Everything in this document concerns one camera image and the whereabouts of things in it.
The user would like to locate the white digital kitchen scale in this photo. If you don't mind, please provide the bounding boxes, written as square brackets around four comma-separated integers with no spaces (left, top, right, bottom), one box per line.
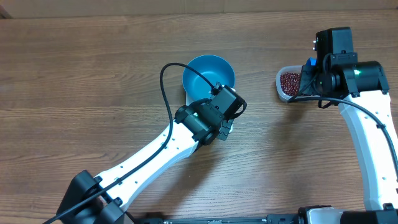
[187,88,239,110]

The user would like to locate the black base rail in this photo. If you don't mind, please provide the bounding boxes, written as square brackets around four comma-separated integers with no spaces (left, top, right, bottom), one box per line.
[133,205,398,224]

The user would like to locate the clear plastic container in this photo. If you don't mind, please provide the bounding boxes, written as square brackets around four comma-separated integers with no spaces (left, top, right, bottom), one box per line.
[275,65,302,102]

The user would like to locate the red beans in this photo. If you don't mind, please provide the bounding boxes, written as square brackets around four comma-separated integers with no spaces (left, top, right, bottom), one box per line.
[280,72,301,96]

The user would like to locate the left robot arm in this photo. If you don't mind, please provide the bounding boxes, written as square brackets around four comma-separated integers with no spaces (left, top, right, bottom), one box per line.
[49,85,247,223]

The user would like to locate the left black cable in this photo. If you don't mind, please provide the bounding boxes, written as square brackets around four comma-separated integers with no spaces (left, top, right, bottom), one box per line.
[42,62,223,224]

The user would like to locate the teal bowl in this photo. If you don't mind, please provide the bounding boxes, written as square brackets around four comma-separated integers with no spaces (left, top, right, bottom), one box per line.
[182,55,236,103]

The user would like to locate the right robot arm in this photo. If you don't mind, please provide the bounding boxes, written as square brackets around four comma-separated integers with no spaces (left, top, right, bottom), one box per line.
[299,27,397,223]

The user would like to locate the blue plastic scoop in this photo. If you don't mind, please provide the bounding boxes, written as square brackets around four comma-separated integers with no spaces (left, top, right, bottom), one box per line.
[306,57,317,66]

